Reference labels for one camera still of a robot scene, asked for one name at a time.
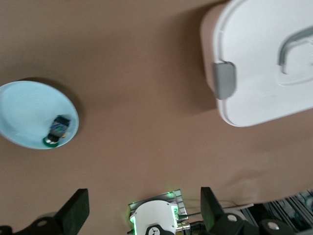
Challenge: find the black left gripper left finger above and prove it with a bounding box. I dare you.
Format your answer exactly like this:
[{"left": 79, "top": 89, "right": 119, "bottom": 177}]
[{"left": 0, "top": 188, "right": 90, "bottom": 235}]

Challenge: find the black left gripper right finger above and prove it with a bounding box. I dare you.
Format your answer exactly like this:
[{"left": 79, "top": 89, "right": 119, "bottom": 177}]
[{"left": 200, "top": 187, "right": 288, "bottom": 235}]

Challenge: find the light blue plate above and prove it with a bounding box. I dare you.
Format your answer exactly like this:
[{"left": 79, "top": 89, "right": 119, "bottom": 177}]
[{"left": 0, "top": 80, "right": 80, "bottom": 150}]

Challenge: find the white lidded container box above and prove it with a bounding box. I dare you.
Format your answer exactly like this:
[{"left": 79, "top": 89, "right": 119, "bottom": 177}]
[{"left": 200, "top": 0, "right": 313, "bottom": 128}]

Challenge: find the aluminium profile frame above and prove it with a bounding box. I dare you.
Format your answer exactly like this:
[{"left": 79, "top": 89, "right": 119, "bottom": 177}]
[{"left": 265, "top": 188, "right": 313, "bottom": 235}]

